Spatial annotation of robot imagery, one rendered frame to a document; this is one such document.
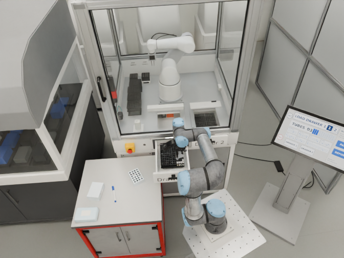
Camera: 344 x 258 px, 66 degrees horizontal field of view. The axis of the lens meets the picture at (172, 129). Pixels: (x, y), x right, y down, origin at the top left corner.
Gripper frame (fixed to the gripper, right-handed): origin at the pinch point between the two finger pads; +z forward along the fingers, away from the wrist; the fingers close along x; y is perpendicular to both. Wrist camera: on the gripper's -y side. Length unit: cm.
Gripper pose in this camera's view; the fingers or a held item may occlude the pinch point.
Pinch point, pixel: (176, 156)
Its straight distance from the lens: 192.3
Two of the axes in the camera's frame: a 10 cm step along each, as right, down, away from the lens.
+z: 0.4, 7.2, 6.9
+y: 9.9, -1.1, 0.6
